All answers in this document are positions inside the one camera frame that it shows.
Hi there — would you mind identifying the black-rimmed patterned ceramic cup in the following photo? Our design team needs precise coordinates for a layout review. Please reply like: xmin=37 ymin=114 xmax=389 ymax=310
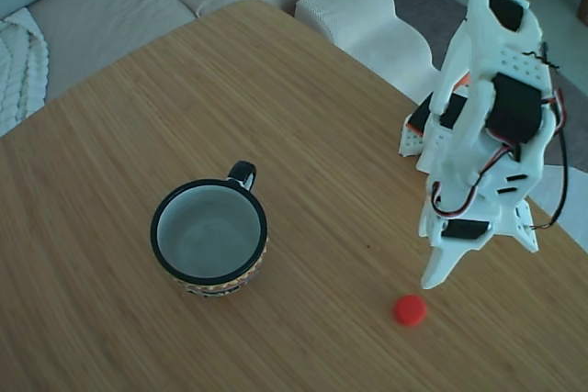
xmin=149 ymin=160 xmax=269 ymax=300

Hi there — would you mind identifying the white knitted blanket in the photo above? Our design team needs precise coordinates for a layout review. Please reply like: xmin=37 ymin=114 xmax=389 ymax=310
xmin=0 ymin=8 xmax=51 ymax=139

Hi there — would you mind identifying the white textured ottoman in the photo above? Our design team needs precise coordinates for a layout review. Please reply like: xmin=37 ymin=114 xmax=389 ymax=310
xmin=293 ymin=0 xmax=442 ymax=106

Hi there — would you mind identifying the red bottle cap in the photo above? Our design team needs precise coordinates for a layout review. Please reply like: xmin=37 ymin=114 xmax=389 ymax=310
xmin=392 ymin=293 xmax=428 ymax=328

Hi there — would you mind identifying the black cable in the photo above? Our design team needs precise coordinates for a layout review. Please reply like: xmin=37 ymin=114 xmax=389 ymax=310
xmin=526 ymin=40 xmax=571 ymax=231

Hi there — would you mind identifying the beige sofa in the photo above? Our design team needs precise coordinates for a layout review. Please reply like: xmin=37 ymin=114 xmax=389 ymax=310
xmin=0 ymin=0 xmax=396 ymax=104

